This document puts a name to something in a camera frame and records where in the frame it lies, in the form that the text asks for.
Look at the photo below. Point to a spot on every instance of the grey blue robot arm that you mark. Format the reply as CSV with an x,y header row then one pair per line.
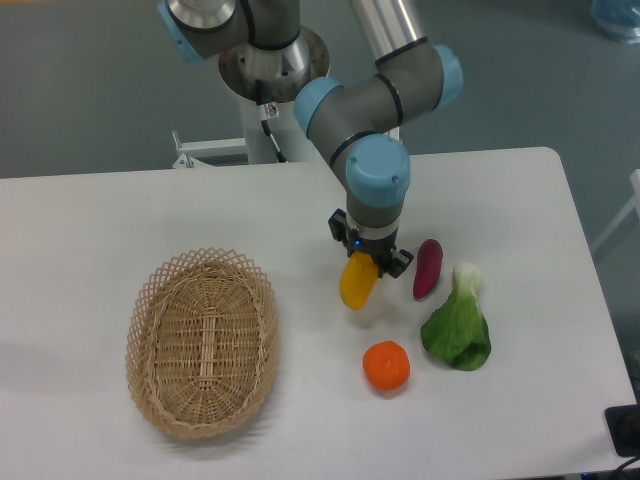
x,y
375,170

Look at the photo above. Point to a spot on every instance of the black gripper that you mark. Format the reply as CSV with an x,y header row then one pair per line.
x,y
377,242

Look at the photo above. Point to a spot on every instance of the yellow mango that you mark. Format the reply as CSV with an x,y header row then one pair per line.
x,y
358,280

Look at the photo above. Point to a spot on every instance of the white frame at right edge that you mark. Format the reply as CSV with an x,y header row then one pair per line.
x,y
622,223

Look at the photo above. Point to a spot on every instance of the green bok choy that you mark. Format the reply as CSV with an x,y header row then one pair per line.
x,y
457,332

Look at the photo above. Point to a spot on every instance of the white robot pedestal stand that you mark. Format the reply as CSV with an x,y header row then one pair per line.
x,y
291,110

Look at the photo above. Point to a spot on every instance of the blue plastic bag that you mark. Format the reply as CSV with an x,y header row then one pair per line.
x,y
617,18

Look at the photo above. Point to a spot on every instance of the purple sweet potato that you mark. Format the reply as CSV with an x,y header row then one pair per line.
x,y
428,268

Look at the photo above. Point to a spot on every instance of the orange tangerine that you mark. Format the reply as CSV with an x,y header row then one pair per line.
x,y
386,366

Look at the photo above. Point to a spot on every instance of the woven wicker basket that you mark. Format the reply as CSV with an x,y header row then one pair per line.
x,y
202,345

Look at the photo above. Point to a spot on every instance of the black device at table edge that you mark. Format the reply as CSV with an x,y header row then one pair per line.
x,y
623,425

